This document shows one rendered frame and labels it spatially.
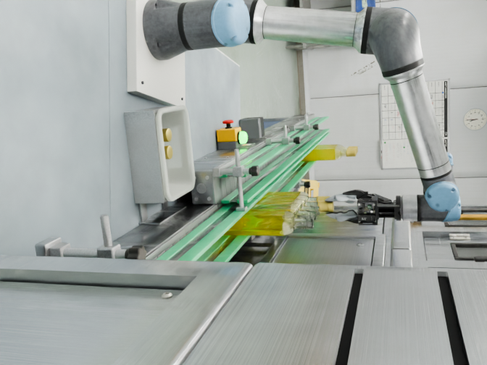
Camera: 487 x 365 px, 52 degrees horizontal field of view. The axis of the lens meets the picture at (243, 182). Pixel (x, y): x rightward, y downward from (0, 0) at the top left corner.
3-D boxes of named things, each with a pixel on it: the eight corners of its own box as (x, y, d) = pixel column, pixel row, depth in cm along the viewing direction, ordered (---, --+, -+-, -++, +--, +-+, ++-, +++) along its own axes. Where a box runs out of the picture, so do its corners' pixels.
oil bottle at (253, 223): (218, 235, 140) (293, 236, 133) (216, 216, 138) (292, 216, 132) (225, 229, 145) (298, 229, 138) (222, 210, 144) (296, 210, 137)
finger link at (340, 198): (324, 194, 143) (356, 199, 141) (326, 190, 149) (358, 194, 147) (322, 205, 144) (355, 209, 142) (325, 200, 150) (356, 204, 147)
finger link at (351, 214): (323, 217, 145) (355, 212, 142) (326, 212, 150) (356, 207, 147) (325, 227, 145) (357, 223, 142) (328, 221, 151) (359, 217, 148)
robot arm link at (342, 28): (202, -5, 128) (425, 10, 116) (220, -6, 142) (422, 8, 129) (201, 43, 133) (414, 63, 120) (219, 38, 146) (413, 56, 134)
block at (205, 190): (190, 205, 138) (214, 205, 136) (188, 171, 136) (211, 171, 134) (196, 202, 142) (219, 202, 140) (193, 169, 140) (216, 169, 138)
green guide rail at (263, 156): (218, 177, 139) (246, 177, 137) (218, 174, 139) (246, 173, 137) (315, 118, 303) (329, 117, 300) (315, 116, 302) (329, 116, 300)
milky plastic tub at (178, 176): (136, 204, 122) (169, 203, 119) (125, 111, 117) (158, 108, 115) (167, 188, 138) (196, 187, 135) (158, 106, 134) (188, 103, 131)
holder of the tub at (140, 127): (138, 224, 123) (167, 224, 121) (123, 112, 118) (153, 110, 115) (167, 206, 139) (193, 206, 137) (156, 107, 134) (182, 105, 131)
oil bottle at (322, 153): (297, 161, 249) (355, 159, 241) (296, 150, 248) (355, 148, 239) (299, 159, 254) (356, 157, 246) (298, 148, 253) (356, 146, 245)
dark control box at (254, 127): (239, 139, 202) (259, 138, 200) (238, 119, 201) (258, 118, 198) (245, 136, 210) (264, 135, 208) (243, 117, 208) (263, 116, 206)
